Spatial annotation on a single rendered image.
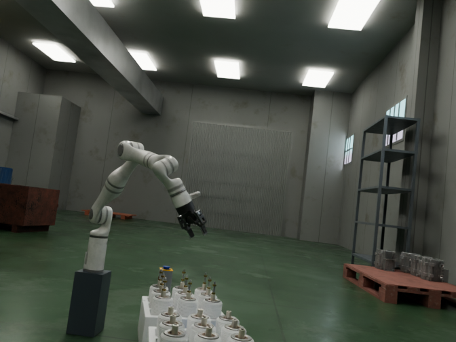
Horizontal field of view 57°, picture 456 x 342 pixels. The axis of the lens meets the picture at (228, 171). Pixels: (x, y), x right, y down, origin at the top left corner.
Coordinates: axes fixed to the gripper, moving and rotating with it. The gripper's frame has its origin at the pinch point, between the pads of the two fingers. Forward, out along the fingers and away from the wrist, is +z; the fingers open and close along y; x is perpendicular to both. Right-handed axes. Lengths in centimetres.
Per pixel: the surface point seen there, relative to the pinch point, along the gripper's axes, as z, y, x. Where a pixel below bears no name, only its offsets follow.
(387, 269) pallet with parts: 195, -127, 313
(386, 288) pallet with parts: 159, -71, 212
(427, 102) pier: 57, -99, 545
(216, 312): 40.6, -20.3, 4.4
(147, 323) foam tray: 27.8, -32.3, -22.5
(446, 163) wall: 131, -79, 467
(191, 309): 33.3, -25.3, -3.7
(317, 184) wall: 212, -568, 844
